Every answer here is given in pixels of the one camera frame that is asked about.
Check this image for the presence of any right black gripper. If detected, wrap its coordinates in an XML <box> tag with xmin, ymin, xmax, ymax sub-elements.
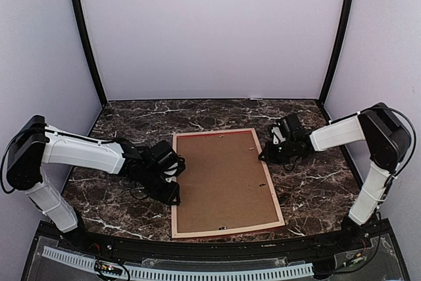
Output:
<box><xmin>259</xmin><ymin>139</ymin><xmax>295</xmax><ymax>165</ymax></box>

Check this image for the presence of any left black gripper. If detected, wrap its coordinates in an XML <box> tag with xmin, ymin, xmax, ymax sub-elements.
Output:
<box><xmin>140</xmin><ymin>168</ymin><xmax>180</xmax><ymax>207</ymax></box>

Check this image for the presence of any brown backing board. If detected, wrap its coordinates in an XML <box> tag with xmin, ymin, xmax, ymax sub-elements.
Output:
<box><xmin>176</xmin><ymin>131</ymin><xmax>280</xmax><ymax>233</ymax></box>

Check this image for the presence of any red wooden picture frame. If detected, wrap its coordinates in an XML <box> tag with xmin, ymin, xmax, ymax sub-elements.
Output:
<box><xmin>170</xmin><ymin>127</ymin><xmax>286</xmax><ymax>239</ymax></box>

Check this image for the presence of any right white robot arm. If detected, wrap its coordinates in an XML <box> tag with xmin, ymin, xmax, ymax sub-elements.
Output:
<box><xmin>259</xmin><ymin>103</ymin><xmax>418</xmax><ymax>251</ymax></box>

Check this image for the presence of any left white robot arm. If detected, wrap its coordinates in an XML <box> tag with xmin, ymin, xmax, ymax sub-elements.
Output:
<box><xmin>1</xmin><ymin>115</ymin><xmax>186</xmax><ymax>252</ymax></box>

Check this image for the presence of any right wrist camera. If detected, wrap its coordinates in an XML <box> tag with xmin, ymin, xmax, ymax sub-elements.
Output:
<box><xmin>268</xmin><ymin>124</ymin><xmax>285</xmax><ymax>145</ymax></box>

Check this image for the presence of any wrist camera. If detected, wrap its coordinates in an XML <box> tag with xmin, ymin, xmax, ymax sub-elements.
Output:
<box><xmin>268</xmin><ymin>124</ymin><xmax>285</xmax><ymax>145</ymax></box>
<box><xmin>164</xmin><ymin>157</ymin><xmax>186</xmax><ymax>182</ymax></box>

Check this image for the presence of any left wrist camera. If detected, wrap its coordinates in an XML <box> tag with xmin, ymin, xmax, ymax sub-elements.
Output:
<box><xmin>164</xmin><ymin>157</ymin><xmax>186</xmax><ymax>182</ymax></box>

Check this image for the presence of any white cable tray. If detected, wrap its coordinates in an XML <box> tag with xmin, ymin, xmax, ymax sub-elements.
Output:
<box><xmin>41</xmin><ymin>246</ymin><xmax>314</xmax><ymax>280</ymax></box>

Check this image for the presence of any black front table rail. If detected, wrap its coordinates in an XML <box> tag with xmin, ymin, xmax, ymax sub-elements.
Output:
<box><xmin>32</xmin><ymin>220</ymin><xmax>395</xmax><ymax>267</ymax></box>

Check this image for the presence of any right black corner post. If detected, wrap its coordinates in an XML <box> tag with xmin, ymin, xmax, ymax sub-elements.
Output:
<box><xmin>318</xmin><ymin>0</ymin><xmax>353</xmax><ymax>107</ymax></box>

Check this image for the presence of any black corner post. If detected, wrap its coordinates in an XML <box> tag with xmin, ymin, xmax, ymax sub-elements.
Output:
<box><xmin>318</xmin><ymin>0</ymin><xmax>353</xmax><ymax>107</ymax></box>
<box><xmin>71</xmin><ymin>0</ymin><xmax>108</xmax><ymax>107</ymax></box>

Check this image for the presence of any left black corner post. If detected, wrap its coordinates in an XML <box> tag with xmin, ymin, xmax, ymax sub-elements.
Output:
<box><xmin>71</xmin><ymin>0</ymin><xmax>108</xmax><ymax>107</ymax></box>

